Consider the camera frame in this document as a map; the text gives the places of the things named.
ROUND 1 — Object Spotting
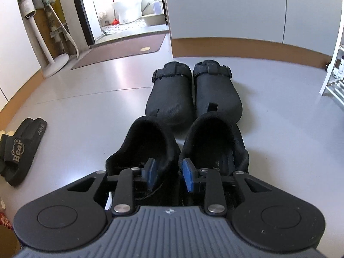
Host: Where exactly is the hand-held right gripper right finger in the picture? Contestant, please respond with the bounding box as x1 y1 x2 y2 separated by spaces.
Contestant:
182 158 272 217

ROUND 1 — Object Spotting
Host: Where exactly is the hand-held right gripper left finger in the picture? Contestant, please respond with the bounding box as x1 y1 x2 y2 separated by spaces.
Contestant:
67 158 158 217

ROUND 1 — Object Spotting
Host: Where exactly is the black lace-up sneaker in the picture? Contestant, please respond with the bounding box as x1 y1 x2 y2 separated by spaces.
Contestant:
178 103 249 207
106 109 181 210

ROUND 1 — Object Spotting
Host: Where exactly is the black clog with heel strap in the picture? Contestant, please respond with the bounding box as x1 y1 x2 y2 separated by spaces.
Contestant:
193 60 244 125
145 61 194 126

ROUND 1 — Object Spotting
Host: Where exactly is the black slide sandal gold print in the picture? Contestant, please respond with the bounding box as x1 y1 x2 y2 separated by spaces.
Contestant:
0 133 17 179
0 118 47 187

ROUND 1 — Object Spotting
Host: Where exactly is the brown door mat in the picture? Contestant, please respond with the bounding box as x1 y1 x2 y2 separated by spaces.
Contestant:
71 34 166 70

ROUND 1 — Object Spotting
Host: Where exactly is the white standing fan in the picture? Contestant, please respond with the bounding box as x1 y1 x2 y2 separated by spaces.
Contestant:
17 0 69 78

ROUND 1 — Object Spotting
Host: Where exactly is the red patterned cloth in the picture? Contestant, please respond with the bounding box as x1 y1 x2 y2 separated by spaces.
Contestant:
0 211 14 231

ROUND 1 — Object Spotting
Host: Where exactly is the beige wash basin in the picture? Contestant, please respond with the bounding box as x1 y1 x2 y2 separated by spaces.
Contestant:
141 13 165 27

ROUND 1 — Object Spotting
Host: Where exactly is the white toilet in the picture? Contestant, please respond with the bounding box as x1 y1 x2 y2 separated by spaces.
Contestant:
111 0 143 25

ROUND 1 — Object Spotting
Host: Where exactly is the white mop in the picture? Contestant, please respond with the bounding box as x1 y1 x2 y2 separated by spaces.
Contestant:
38 0 80 59

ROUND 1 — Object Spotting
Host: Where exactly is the white wire rack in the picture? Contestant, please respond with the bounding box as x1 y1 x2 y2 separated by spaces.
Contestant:
319 23 344 105

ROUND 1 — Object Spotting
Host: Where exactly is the dark door frame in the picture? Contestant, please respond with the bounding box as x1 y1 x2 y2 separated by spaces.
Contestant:
68 0 96 46

